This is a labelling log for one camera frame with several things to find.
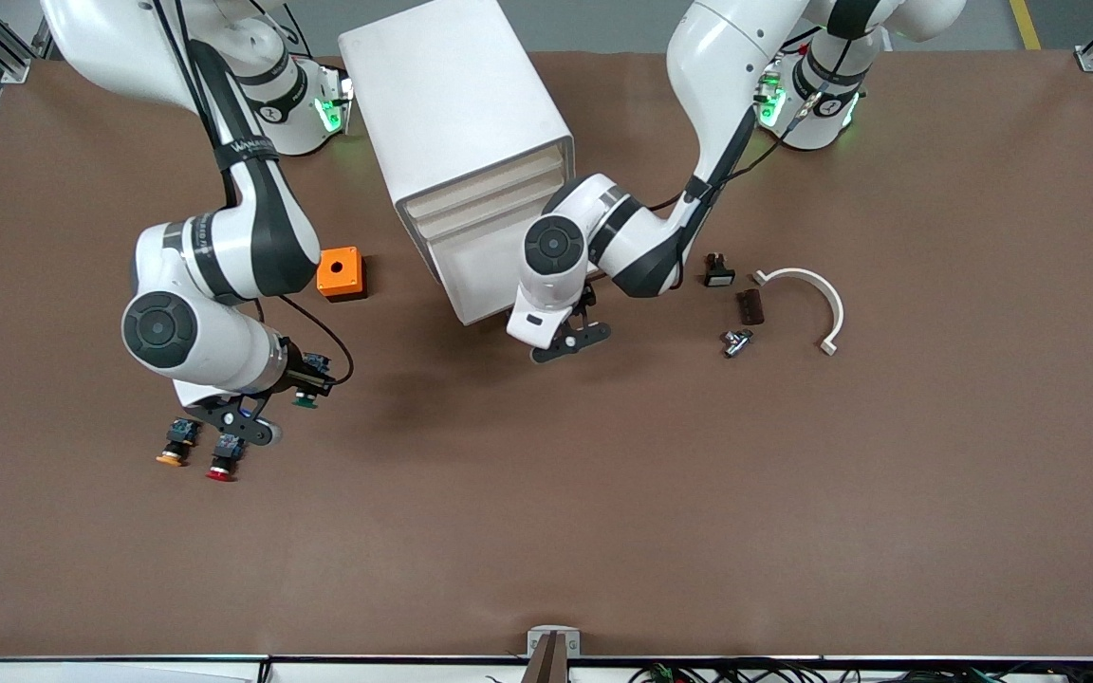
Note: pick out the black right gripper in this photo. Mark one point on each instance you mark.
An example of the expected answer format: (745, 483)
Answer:
(297, 373)

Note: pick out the green push button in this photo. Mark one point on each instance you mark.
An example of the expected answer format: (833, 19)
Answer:
(303, 402)

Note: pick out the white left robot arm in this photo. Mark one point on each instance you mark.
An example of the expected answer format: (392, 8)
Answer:
(727, 57)

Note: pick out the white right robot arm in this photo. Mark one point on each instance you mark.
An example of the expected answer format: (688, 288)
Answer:
(252, 237)

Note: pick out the red push button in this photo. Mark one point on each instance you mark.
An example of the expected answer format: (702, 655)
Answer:
(222, 467)

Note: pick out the yellow push button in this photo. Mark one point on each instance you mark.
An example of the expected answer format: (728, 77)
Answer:
(175, 446)

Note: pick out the black square white-faced button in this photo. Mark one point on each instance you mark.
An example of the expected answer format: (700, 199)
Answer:
(719, 276)

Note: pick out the brown table cover sheet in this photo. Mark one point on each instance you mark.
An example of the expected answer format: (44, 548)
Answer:
(546, 522)

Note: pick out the chrome pipe fitting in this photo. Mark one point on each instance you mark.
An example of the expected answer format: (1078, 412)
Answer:
(736, 343)

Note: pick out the brown terminal block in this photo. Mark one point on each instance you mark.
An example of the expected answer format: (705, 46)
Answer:
(751, 307)

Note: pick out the white curved pipe clamp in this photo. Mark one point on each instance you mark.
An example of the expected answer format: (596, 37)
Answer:
(839, 313)

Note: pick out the black right camera bracket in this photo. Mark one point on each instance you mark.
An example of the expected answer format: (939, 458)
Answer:
(224, 417)

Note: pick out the orange button enclosure box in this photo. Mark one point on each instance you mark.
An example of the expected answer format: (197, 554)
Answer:
(326, 261)

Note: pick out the grey metal bracket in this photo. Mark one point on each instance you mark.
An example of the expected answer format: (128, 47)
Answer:
(537, 634)

